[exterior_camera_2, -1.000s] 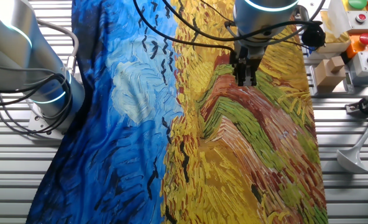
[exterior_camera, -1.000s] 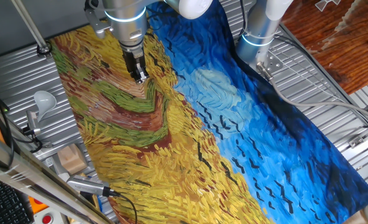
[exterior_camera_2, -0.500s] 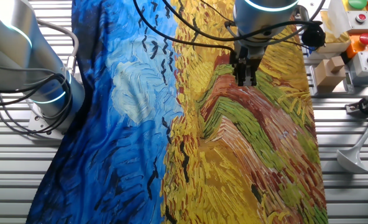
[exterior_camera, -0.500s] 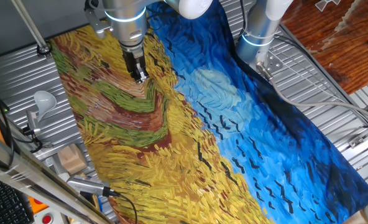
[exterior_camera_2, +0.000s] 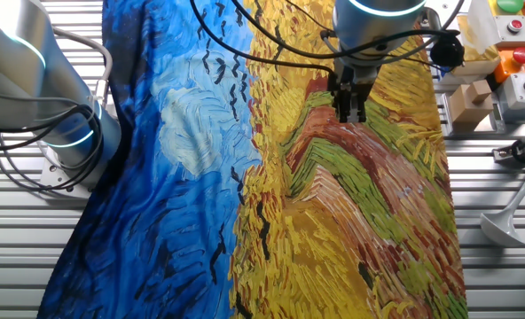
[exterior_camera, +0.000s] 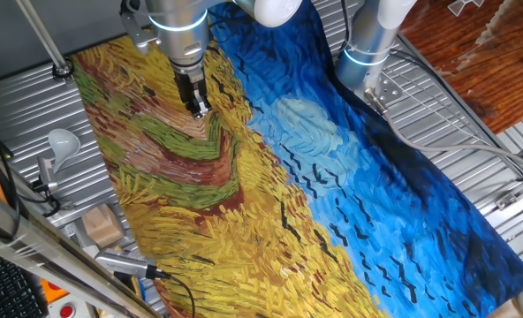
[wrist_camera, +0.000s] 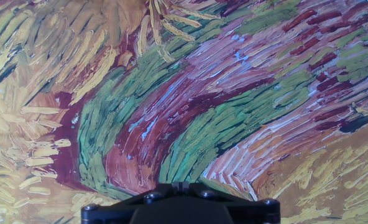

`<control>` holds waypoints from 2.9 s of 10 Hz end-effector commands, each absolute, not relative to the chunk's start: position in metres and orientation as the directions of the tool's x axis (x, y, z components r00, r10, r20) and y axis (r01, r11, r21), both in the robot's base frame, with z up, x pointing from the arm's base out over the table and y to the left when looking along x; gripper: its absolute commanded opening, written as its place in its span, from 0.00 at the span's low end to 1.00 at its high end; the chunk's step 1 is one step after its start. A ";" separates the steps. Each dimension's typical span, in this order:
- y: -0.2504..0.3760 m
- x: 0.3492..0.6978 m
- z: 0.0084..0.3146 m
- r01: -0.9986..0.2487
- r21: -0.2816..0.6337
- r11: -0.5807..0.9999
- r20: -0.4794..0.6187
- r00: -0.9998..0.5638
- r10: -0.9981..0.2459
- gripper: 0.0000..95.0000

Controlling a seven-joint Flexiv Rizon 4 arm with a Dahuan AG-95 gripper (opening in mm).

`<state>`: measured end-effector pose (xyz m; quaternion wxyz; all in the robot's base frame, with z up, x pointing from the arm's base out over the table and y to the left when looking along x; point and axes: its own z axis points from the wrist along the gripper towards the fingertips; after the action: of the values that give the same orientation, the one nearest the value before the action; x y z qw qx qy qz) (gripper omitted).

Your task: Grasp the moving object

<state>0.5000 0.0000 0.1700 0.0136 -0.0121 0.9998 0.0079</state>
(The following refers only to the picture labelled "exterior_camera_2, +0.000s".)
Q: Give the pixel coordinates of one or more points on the pale grey plastic ladle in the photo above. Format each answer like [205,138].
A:
[502,226]

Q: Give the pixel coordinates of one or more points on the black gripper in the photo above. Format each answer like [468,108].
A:
[353,75]

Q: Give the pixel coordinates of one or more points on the grey box with green button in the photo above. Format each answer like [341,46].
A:
[515,91]

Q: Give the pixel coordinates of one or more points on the small wooden block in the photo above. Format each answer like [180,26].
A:
[480,91]

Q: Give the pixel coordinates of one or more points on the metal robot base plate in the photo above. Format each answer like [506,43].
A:
[52,177]

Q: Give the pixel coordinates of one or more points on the orange box with red button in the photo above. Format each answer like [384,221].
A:
[513,64]

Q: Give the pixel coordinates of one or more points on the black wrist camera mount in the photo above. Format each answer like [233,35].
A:
[447,51]

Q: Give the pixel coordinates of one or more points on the yellow box with green button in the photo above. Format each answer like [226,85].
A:
[508,5]

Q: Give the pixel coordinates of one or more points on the painted wheat field cloth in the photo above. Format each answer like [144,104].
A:
[200,199]

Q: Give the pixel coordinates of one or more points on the large wooden block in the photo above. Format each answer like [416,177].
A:
[464,111]

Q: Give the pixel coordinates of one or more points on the grey box with red button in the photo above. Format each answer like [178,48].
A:
[513,33]

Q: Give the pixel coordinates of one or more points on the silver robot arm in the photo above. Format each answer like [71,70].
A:
[23,66]

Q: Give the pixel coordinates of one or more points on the yellow packaged bag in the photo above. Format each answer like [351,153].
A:
[484,62]

